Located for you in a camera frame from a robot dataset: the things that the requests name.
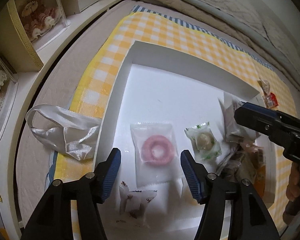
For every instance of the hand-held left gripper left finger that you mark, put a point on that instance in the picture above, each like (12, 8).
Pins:
(111, 175)

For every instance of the small white storage box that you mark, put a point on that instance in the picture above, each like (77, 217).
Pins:
(85, 0)

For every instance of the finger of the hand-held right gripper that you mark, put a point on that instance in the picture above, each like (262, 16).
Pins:
(260, 110)
(252, 122)

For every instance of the white cardboard box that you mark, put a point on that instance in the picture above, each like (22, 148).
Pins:
(165, 85)

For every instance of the white bedside shelf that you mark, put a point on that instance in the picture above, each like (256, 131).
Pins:
(90, 17)

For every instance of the person's right hand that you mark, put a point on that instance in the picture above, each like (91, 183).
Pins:
(295, 180)

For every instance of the beige blanket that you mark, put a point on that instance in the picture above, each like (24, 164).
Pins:
(190, 2)

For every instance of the dark clear snack packet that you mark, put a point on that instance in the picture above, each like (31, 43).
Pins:
(230, 165)

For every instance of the red snack box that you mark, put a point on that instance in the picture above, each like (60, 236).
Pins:
(271, 99)

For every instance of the white cookie print packet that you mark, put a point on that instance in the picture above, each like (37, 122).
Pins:
(135, 200)

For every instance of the grey snack packet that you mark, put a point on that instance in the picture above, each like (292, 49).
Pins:
(231, 127)

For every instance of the white satin ribbon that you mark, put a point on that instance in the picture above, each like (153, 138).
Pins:
(75, 137)

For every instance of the light blue quilt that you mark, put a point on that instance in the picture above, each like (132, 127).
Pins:
(240, 5)

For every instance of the brown plush doll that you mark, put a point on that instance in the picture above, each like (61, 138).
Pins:
(32, 10)

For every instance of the pink donut packet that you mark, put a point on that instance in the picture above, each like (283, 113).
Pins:
(152, 152)

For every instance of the yellow checkered cloth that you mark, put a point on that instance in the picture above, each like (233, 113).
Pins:
(152, 30)

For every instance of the green white candy packet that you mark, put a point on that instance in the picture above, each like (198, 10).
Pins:
(206, 140)

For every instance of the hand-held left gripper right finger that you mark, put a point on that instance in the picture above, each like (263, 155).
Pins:
(190, 175)

